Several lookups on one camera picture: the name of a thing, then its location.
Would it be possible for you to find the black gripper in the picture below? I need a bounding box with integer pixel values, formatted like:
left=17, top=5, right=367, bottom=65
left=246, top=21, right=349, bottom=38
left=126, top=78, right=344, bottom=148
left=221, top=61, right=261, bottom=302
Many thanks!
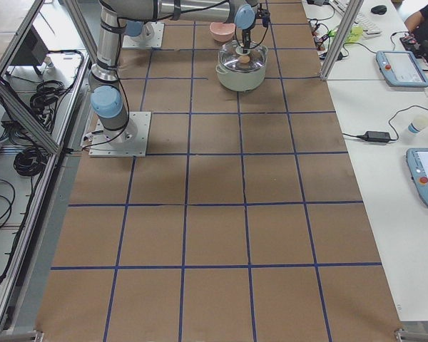
left=240, top=28, right=253, bottom=56

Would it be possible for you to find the brown egg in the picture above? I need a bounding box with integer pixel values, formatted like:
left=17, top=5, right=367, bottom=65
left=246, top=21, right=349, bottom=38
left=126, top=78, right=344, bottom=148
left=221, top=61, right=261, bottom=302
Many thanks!
left=238, top=56, right=250, bottom=64

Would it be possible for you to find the glass pot lid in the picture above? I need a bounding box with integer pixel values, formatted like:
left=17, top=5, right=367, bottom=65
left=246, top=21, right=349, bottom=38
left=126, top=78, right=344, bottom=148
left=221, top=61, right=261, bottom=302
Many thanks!
left=218, top=41, right=268, bottom=73

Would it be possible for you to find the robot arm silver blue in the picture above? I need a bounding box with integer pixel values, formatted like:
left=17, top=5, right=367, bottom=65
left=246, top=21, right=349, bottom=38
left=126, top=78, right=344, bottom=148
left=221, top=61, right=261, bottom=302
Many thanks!
left=125, top=20, right=155, bottom=39
left=89, top=1, right=265, bottom=141

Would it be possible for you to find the pale green steel pot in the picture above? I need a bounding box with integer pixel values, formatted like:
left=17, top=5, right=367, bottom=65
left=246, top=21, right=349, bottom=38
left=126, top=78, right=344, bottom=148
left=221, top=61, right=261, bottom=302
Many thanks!
left=215, top=63, right=267, bottom=92

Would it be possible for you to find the pink bowl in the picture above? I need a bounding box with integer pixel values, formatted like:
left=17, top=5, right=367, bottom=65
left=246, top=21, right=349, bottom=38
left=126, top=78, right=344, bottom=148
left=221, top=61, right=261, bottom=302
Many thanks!
left=209, top=22, right=236, bottom=43

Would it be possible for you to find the green drink bottle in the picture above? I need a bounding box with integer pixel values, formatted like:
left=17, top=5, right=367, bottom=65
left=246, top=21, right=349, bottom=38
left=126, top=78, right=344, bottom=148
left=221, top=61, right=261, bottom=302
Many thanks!
left=344, top=26, right=364, bottom=44

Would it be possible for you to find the white keyboard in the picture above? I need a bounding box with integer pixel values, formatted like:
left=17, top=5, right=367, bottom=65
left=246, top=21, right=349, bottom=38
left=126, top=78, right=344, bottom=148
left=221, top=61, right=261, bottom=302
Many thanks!
left=329, top=0, right=382, bottom=38

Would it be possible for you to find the black computer mouse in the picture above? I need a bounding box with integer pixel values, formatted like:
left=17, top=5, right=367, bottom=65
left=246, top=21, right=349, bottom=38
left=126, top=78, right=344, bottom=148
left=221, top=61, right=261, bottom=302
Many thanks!
left=370, top=4, right=387, bottom=15

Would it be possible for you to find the black power adapter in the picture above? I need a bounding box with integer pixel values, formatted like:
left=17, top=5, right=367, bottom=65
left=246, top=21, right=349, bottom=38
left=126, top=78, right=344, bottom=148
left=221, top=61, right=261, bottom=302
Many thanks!
left=357, top=131, right=392, bottom=143

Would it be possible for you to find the far blue teach pendant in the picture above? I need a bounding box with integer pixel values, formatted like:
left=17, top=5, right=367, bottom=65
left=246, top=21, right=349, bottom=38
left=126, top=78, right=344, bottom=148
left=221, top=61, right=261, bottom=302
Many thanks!
left=375, top=51, right=428, bottom=88

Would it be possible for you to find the blue teach pendant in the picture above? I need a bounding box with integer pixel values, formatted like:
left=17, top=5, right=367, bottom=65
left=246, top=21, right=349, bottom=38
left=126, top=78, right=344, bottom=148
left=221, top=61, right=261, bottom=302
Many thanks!
left=406, top=148, right=428, bottom=206
left=375, top=51, right=428, bottom=88

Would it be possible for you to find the paper cup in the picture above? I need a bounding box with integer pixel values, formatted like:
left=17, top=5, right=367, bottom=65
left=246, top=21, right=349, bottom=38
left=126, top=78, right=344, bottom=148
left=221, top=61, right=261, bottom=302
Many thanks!
left=407, top=115, right=428, bottom=134

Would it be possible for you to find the near blue teach pendant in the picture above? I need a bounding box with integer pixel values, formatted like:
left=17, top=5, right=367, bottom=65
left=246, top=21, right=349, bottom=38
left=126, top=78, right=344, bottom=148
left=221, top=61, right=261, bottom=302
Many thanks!
left=406, top=148, right=428, bottom=206

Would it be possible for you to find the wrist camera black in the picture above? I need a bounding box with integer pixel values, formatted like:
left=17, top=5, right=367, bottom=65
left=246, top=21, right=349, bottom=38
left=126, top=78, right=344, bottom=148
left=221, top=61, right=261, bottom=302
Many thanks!
left=256, top=4, right=270, bottom=29

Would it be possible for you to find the usb hub with cables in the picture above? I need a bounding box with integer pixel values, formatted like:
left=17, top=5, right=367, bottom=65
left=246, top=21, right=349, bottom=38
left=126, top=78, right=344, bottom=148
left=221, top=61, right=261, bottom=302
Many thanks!
left=307, top=19, right=335, bottom=56

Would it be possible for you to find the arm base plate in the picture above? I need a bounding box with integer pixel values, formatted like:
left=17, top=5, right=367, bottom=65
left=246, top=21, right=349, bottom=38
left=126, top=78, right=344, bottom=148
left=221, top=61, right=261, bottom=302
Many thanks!
left=122, top=21, right=165, bottom=49
left=88, top=112, right=151, bottom=157

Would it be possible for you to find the aluminium frame post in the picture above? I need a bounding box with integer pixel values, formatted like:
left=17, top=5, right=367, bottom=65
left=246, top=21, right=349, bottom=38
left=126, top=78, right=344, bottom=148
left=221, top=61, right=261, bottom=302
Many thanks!
left=320, top=0, right=363, bottom=81

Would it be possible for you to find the black cable bundle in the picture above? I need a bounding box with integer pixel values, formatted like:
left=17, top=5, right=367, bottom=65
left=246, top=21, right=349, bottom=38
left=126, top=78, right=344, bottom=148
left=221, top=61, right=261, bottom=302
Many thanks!
left=28, top=80, right=74, bottom=117

